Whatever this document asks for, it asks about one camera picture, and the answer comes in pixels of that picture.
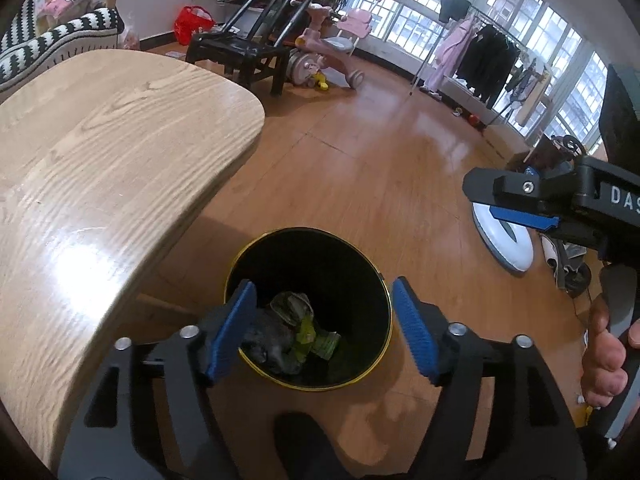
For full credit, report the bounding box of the black hanging jacket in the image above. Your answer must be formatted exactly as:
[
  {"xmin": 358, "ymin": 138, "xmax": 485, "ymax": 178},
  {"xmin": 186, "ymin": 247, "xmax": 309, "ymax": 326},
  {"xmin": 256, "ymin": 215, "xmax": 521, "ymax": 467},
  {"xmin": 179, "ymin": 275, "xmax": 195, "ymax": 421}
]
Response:
[{"xmin": 457, "ymin": 25, "xmax": 521, "ymax": 103}]

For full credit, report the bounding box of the cardboard box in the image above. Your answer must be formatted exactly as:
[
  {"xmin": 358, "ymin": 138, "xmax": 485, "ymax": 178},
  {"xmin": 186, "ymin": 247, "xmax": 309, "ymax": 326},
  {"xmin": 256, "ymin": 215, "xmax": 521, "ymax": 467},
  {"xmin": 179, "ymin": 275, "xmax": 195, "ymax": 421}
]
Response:
[{"xmin": 482, "ymin": 124, "xmax": 533, "ymax": 163}]

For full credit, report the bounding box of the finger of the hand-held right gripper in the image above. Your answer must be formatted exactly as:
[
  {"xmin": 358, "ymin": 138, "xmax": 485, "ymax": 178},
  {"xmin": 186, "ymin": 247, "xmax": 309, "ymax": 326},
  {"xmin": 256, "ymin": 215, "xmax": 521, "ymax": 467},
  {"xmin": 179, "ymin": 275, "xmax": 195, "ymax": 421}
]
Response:
[
  {"xmin": 537, "ymin": 220, "xmax": 608, "ymax": 263},
  {"xmin": 462, "ymin": 166, "xmax": 588, "ymax": 233}
]

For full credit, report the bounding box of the black wooden chair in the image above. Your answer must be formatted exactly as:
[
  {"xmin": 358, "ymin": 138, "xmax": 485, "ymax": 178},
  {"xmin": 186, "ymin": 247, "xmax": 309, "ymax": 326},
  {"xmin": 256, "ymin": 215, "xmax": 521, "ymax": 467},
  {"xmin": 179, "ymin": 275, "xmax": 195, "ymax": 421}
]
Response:
[{"xmin": 185, "ymin": 0, "xmax": 328, "ymax": 97}]

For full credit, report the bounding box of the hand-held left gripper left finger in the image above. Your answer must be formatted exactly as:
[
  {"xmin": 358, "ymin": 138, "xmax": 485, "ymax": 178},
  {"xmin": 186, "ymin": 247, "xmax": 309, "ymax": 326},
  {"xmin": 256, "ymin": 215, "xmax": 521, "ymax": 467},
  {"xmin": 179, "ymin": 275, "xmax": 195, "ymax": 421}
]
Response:
[{"xmin": 57, "ymin": 279, "xmax": 258, "ymax": 480}]

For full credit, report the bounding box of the white oval appliance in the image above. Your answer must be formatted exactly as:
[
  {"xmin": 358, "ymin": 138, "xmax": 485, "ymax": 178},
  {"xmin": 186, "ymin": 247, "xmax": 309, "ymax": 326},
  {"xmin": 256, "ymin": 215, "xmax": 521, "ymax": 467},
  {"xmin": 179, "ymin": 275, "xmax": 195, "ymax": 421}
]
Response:
[{"xmin": 471, "ymin": 202, "xmax": 535, "ymax": 275}]

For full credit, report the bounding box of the large balcony window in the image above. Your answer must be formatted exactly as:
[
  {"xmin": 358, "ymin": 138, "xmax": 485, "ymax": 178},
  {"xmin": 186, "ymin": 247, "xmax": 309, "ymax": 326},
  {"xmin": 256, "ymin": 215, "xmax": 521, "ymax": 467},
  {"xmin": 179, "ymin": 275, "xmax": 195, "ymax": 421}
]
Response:
[{"xmin": 345, "ymin": 0, "xmax": 616, "ymax": 156}]

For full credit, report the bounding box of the pink hanging garment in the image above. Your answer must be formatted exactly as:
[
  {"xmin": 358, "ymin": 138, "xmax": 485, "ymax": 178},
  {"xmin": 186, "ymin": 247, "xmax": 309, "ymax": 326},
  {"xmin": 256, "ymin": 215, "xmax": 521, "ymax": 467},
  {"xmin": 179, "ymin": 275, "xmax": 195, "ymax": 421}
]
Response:
[{"xmin": 432, "ymin": 15, "xmax": 476, "ymax": 88}]

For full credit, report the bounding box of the pink ride-on toy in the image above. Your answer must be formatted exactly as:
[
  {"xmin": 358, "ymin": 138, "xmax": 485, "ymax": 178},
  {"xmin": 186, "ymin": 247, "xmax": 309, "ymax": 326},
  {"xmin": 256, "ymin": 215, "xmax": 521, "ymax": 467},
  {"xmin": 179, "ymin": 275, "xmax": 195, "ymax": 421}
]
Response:
[{"xmin": 287, "ymin": 4, "xmax": 366, "ymax": 92}]

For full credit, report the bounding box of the black white striped sofa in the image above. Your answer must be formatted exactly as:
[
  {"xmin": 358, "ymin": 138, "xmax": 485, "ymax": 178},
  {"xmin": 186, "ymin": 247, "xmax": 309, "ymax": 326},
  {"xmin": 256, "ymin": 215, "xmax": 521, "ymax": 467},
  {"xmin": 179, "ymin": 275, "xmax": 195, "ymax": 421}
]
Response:
[{"xmin": 0, "ymin": 0, "xmax": 126, "ymax": 97}]

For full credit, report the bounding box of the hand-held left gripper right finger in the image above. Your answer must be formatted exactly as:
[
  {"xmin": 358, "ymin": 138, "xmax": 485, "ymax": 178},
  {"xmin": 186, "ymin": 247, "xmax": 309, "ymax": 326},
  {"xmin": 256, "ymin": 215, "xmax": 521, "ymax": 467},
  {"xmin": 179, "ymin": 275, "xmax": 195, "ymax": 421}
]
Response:
[{"xmin": 391, "ymin": 276, "xmax": 588, "ymax": 480}]

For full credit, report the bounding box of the red plastic bag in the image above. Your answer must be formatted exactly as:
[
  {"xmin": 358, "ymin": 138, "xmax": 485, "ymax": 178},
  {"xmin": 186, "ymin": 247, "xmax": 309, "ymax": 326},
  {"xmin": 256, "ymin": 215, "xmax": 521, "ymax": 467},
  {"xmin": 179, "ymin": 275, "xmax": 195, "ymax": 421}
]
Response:
[{"xmin": 172, "ymin": 5, "xmax": 216, "ymax": 46}]

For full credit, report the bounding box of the person's right hand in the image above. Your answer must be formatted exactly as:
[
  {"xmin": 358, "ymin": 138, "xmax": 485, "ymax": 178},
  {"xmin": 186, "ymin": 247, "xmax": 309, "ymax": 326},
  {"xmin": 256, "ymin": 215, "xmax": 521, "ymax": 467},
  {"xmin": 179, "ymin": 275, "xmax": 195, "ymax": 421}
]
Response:
[{"xmin": 580, "ymin": 292, "xmax": 640, "ymax": 408}]

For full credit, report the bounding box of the dark hanging top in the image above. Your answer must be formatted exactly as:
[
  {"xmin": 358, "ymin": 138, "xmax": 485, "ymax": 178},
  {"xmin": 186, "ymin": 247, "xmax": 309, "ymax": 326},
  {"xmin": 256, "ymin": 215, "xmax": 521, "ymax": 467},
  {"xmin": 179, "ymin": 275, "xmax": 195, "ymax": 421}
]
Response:
[{"xmin": 440, "ymin": 0, "xmax": 471, "ymax": 23}]

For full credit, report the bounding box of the black trash bin gold rim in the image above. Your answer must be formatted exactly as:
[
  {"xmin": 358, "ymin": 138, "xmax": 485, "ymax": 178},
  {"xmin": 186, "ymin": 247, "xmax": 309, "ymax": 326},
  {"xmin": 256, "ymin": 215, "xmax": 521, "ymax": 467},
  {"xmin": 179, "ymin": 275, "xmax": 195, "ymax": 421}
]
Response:
[{"xmin": 223, "ymin": 227, "xmax": 393, "ymax": 391}]

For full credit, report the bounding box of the metal clothes rack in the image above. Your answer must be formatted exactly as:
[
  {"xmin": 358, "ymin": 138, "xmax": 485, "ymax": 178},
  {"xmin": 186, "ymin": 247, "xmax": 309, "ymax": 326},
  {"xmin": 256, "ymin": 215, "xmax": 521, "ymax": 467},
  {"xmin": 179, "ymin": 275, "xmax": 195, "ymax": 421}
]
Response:
[{"xmin": 410, "ymin": 0, "xmax": 556, "ymax": 126}]

